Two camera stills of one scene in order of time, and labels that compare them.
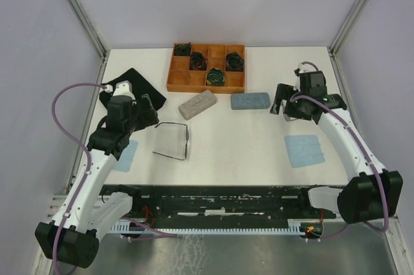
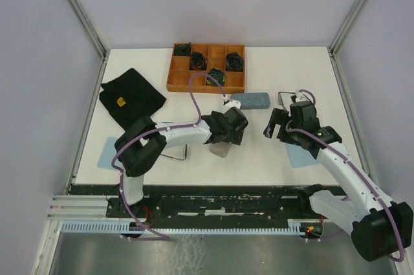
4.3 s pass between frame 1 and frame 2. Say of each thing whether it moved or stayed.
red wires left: stayed
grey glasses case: moved
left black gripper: moved
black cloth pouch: stayed
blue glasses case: stayed
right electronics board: stayed
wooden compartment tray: stayed
